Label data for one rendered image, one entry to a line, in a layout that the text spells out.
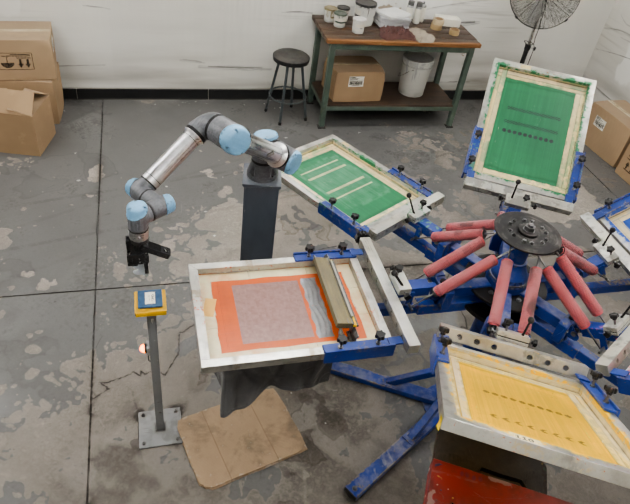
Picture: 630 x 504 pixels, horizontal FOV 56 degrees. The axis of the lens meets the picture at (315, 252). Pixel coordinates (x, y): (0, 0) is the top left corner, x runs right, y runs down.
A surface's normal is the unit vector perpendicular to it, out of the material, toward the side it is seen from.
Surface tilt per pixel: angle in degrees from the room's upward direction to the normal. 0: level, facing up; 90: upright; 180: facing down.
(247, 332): 0
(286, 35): 90
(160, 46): 90
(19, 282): 0
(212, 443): 0
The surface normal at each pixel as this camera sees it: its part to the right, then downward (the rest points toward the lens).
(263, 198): 0.04, 0.65
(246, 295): 0.12, -0.75
